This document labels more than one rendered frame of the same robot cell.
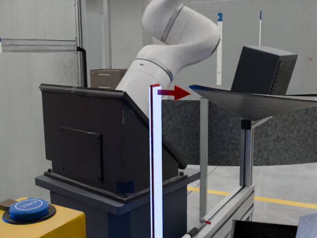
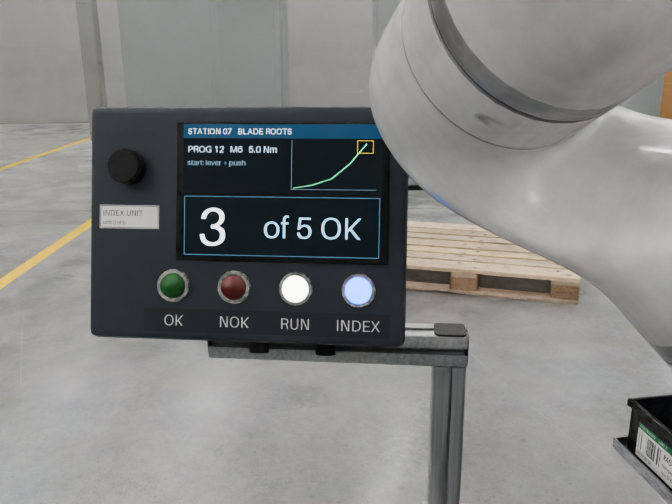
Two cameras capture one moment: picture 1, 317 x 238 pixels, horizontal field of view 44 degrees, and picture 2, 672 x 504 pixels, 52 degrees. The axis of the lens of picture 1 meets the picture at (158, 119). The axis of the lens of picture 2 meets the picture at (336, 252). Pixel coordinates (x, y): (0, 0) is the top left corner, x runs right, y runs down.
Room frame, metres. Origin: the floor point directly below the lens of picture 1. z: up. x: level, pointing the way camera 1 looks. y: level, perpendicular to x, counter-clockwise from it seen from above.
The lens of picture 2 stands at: (1.40, 0.23, 1.30)
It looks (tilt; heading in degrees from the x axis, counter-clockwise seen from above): 17 degrees down; 246
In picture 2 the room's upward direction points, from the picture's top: 1 degrees counter-clockwise
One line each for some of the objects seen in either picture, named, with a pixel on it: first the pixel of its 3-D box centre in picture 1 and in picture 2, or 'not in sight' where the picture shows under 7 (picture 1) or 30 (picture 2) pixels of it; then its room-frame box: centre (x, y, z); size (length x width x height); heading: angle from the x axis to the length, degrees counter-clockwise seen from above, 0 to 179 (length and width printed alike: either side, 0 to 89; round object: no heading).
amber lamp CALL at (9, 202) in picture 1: (8, 205); not in sight; (0.41, 0.17, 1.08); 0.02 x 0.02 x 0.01; 60
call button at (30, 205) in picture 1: (29, 210); not in sight; (0.40, 0.14, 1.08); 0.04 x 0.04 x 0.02
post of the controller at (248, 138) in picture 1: (246, 152); (446, 426); (1.07, -0.25, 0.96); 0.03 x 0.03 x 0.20; 60
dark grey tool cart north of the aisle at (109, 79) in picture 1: (112, 93); not in sight; (7.46, 0.88, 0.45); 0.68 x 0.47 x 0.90; 68
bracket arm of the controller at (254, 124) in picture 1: (257, 117); (336, 341); (1.16, -0.30, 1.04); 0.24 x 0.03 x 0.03; 150
